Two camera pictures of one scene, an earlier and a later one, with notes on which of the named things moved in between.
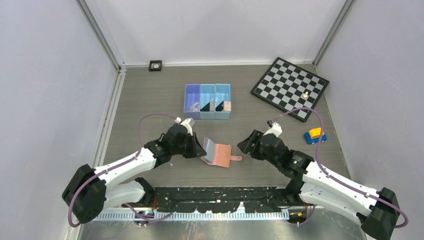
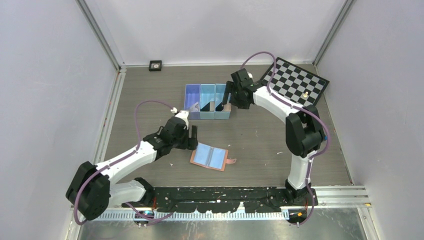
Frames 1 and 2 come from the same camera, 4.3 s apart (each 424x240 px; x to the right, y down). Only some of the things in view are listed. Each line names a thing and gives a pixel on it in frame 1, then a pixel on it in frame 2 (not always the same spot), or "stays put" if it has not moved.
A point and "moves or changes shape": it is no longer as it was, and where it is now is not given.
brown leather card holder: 218,154 moves or changes shape
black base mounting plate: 218,199 stays put
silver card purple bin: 194,108 stays put
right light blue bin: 222,93 stays put
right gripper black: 246,145 → 230,88
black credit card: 220,107 stays put
